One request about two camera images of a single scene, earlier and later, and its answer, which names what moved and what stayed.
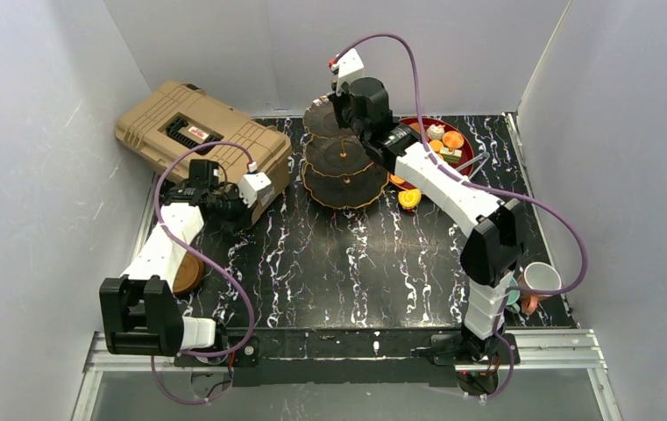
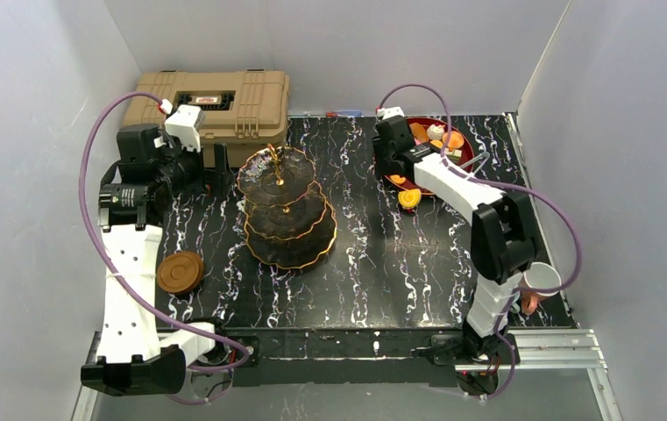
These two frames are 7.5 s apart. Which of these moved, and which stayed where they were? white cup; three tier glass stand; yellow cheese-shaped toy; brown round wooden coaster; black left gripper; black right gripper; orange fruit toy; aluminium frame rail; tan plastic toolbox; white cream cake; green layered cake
Moved: three tier glass stand; tan plastic toolbox; black left gripper; black right gripper
Stayed: white cream cake; orange fruit toy; green layered cake; aluminium frame rail; brown round wooden coaster; yellow cheese-shaped toy; white cup
